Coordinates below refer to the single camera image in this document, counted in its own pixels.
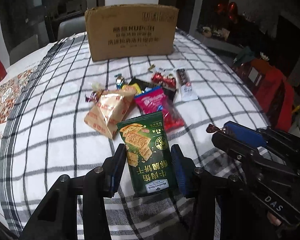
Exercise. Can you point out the black white long snack bar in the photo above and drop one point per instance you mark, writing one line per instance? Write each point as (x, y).
(185, 86)

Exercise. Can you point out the brown cardboard box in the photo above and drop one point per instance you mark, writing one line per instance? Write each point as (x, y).
(130, 30)

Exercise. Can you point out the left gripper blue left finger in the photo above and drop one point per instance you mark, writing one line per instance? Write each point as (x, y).
(104, 180)

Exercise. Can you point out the grey dining chair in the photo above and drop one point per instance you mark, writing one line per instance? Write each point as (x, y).
(24, 48)
(71, 27)

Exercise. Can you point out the person right hand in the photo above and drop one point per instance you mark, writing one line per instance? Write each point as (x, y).
(273, 220)

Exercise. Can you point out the white low tv cabinet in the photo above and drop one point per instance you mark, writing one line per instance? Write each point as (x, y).
(216, 44)

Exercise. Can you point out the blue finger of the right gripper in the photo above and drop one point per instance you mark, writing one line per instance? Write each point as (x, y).
(244, 134)
(234, 148)

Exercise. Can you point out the patterned table mat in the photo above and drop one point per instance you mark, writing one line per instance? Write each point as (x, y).
(10, 91)

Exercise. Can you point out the pale green candy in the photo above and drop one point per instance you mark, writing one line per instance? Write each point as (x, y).
(96, 87)

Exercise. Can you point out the pink hawthorn snack packet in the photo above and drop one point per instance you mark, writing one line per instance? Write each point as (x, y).
(155, 100)

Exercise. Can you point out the green cracker packet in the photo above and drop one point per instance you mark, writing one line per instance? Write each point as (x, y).
(148, 154)

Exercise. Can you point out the black cheese cracker packet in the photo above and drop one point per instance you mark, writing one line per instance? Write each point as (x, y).
(147, 86)

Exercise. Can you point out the red wrapped candy packet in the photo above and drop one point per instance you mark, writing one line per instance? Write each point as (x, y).
(164, 80)

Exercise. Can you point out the blue wrapped candy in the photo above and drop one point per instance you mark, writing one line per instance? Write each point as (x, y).
(120, 81)

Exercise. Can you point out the beige orange snack bag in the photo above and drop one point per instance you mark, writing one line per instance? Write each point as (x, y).
(110, 109)

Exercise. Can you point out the red balloons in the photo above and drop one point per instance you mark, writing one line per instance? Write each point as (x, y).
(230, 11)

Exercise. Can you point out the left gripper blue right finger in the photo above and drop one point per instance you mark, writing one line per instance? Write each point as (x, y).
(191, 179)

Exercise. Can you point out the purple candy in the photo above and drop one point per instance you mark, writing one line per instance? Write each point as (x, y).
(94, 96)

